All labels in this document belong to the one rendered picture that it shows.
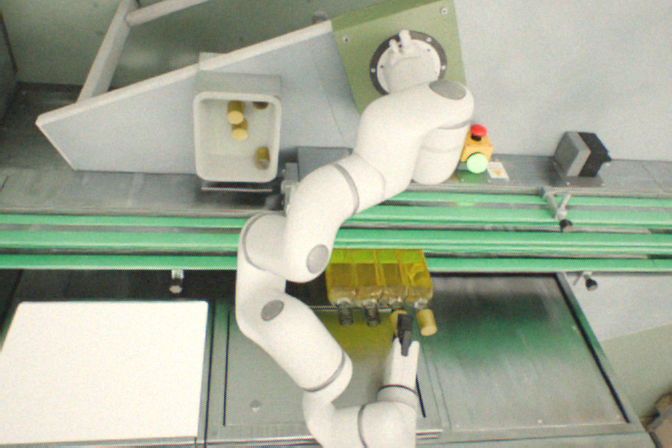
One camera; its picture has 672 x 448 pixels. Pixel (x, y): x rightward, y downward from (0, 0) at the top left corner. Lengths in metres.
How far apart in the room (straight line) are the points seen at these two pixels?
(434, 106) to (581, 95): 0.66
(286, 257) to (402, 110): 0.26
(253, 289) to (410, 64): 0.51
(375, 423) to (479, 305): 0.63
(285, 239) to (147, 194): 0.64
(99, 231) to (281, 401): 0.52
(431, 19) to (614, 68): 0.49
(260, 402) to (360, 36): 0.75
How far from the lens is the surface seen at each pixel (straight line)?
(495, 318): 1.48
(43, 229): 1.31
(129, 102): 1.27
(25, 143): 1.89
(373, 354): 1.28
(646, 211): 1.51
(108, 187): 1.35
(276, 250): 0.75
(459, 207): 1.27
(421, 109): 0.81
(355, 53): 1.12
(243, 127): 1.21
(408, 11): 1.10
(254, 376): 1.22
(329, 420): 0.99
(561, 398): 1.42
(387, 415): 0.94
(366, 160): 0.81
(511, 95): 1.35
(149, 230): 1.26
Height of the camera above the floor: 1.79
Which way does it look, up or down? 47 degrees down
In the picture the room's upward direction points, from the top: 171 degrees clockwise
